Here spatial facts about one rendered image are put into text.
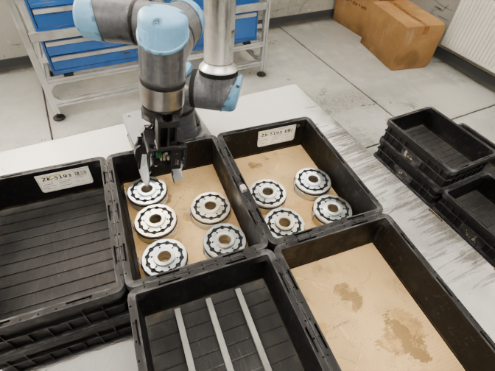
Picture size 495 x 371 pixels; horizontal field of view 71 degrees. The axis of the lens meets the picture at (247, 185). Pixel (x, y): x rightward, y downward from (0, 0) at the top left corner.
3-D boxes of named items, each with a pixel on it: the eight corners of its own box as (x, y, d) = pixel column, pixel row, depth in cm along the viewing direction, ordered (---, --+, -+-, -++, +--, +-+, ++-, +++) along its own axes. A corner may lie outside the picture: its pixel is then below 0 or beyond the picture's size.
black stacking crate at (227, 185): (116, 186, 99) (106, 157, 90) (215, 164, 107) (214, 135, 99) (138, 314, 74) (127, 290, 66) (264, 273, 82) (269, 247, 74)
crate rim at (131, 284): (107, 161, 92) (105, 154, 90) (215, 140, 100) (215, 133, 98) (128, 295, 67) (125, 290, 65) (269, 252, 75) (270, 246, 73)
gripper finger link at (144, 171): (137, 201, 71) (146, 167, 65) (132, 181, 74) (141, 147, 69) (152, 201, 72) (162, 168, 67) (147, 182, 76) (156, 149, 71)
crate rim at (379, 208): (215, 140, 100) (215, 133, 98) (306, 121, 108) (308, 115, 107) (269, 252, 75) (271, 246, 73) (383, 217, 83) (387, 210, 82)
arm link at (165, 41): (197, 8, 54) (182, 26, 47) (192, 73, 61) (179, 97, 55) (146, -4, 53) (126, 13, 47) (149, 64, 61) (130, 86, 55)
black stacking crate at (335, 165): (216, 164, 107) (216, 135, 99) (301, 145, 115) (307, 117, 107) (266, 273, 82) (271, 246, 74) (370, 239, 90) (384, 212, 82)
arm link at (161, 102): (135, 70, 59) (183, 70, 62) (137, 94, 62) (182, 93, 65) (143, 93, 54) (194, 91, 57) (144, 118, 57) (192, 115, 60)
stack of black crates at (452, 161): (359, 183, 198) (386, 118, 165) (398, 168, 208) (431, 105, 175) (409, 235, 174) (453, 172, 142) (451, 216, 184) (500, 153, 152)
